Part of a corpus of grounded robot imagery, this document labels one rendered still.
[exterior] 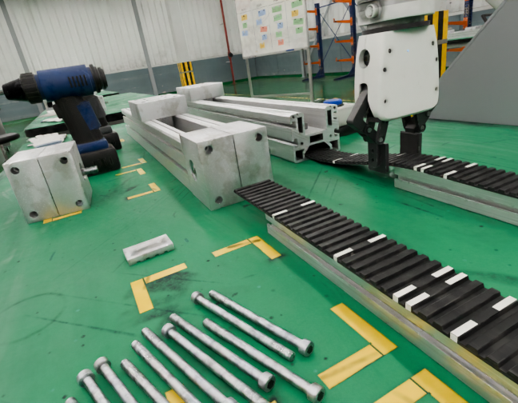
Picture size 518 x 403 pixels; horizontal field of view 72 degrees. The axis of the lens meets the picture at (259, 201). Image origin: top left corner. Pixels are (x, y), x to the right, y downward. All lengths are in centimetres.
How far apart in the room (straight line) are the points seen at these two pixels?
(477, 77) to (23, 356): 81
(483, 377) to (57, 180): 56
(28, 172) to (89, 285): 27
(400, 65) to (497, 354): 33
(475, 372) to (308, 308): 11
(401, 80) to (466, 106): 40
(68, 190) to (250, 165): 29
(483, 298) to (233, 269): 20
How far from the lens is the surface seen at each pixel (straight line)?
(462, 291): 25
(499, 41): 81
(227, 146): 47
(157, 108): 86
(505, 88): 81
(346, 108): 79
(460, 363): 24
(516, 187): 42
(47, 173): 61
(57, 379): 31
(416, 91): 48
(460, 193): 45
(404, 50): 46
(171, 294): 34
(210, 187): 47
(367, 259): 28
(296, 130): 62
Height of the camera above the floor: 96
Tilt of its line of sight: 22 degrees down
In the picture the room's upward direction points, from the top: 9 degrees counter-clockwise
